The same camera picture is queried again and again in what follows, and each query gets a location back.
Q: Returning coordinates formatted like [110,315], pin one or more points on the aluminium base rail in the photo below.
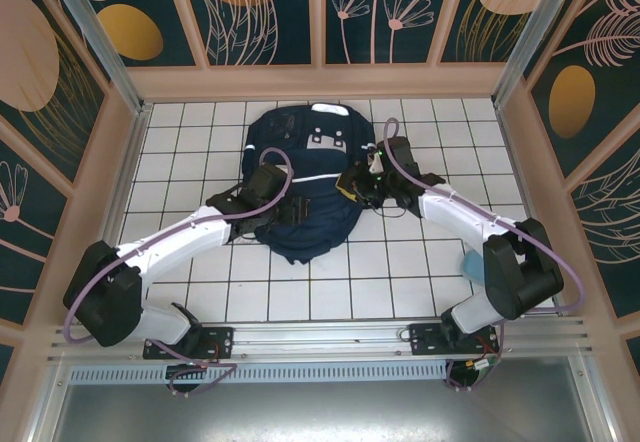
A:
[325,334]

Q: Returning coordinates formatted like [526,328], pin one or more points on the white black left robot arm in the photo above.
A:
[175,242]

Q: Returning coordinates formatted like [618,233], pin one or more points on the light blue pouch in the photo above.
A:
[471,266]

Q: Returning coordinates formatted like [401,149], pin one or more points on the navy blue backpack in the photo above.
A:
[320,232]

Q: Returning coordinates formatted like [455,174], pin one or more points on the aluminium corner post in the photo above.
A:
[538,32]
[96,32]

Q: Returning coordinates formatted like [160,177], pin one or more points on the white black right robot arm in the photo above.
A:
[520,272]

